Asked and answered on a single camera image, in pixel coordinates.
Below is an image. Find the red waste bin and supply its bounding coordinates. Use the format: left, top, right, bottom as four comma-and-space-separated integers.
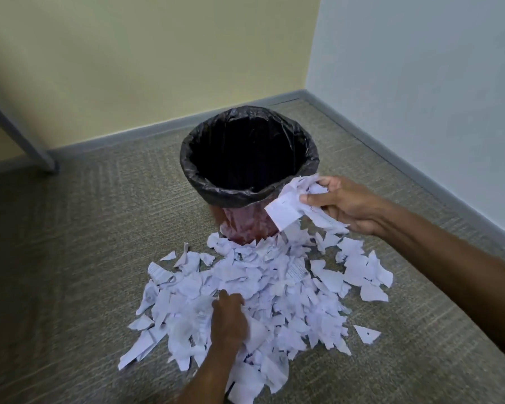
212, 201, 282, 245

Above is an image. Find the person's right hand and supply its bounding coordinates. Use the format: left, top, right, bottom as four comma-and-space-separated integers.
300, 176, 389, 237

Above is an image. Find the pile of white paper scraps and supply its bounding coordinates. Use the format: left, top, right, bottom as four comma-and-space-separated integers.
117, 230, 394, 404

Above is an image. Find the grey desk leg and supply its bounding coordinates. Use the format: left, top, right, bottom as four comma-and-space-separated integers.
0, 89, 60, 174

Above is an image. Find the grey baseboard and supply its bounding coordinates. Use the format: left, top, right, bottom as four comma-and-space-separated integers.
0, 90, 309, 178
305, 90, 505, 259

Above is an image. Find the bunch of torn white paper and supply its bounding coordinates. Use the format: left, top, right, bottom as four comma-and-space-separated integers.
264, 174, 351, 234

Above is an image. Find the person's left hand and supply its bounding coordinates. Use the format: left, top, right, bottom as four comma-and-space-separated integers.
210, 289, 251, 350

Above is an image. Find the black plastic bin liner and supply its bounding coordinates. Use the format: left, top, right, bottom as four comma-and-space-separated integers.
179, 105, 321, 209

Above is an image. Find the person's left forearm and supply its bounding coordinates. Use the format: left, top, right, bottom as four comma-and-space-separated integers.
173, 344, 241, 404

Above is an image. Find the person's right forearm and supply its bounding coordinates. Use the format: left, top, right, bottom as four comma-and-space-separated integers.
375, 201, 505, 368

